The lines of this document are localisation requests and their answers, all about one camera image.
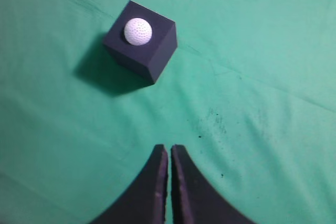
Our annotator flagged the white dimpled golf ball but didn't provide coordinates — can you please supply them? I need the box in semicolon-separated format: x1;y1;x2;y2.
124;18;153;46

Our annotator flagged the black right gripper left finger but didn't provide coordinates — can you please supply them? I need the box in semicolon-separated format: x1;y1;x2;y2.
92;144;168;223

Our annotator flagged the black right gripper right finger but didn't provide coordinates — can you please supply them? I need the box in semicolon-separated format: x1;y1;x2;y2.
171;145;253;224

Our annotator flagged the black foam cube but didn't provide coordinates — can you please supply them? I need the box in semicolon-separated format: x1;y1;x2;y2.
103;1;177;84

